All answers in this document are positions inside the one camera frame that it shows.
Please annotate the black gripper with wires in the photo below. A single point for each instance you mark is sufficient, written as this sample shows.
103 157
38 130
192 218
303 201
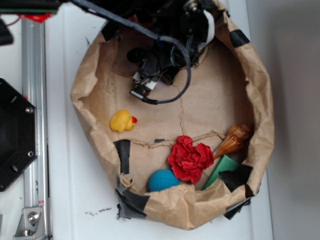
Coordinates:
184 28

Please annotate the yellow rubber duck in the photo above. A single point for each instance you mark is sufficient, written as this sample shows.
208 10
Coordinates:
122 121

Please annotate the brown paper bag basket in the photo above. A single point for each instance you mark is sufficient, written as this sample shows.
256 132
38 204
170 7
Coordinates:
229 86

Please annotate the brown spiral seashell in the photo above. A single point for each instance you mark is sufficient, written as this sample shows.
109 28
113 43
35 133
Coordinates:
236 139

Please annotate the red crumpled paper flower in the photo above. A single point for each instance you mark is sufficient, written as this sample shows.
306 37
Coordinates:
188 161

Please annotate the green block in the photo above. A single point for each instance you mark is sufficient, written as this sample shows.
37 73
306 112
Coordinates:
225 164

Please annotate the blue golf ball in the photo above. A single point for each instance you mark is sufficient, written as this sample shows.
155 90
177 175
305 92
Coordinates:
162 179

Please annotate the aluminium extrusion rail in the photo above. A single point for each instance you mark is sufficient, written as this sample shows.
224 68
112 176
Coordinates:
36 176

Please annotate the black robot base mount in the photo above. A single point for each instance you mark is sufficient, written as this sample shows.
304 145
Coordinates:
17 134

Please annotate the metal corner bracket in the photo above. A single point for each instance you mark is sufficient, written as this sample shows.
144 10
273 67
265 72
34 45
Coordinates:
31 224

